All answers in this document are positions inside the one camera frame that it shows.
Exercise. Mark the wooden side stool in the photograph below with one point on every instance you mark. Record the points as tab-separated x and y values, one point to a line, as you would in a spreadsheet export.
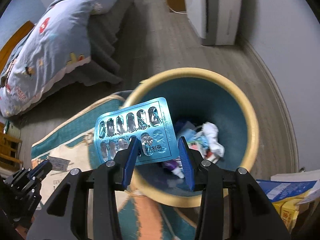
10	147

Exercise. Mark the blue strawberry carton box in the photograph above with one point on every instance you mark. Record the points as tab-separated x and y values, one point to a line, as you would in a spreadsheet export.
292	194

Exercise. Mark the blue pill blister pack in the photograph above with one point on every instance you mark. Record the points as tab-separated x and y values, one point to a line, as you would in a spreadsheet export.
149	121

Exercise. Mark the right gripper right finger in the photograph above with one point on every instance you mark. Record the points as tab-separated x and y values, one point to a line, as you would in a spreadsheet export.
252	214

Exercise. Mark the white tissue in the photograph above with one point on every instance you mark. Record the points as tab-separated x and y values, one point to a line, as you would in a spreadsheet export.
211	133

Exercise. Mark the wooden bed headboard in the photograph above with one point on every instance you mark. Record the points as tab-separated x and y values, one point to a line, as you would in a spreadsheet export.
13	41

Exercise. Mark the light blue face mask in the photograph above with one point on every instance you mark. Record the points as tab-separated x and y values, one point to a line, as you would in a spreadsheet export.
192	133

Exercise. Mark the green orange patterned mat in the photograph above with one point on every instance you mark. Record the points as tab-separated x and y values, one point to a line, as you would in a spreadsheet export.
139	216

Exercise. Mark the white air purifier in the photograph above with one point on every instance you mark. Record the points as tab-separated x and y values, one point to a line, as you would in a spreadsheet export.
214	21

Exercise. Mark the teal yellow trash bin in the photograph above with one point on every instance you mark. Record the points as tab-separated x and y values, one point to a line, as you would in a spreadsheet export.
198	96

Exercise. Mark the cartoon print blue duvet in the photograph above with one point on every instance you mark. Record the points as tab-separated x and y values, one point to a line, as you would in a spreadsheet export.
54	47

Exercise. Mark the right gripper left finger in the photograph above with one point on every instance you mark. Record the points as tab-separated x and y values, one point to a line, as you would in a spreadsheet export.
64	215

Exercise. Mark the grey bed skirt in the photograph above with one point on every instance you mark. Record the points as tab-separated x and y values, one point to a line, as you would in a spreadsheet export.
103	28

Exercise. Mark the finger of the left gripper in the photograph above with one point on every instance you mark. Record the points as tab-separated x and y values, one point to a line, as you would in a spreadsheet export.
40	171

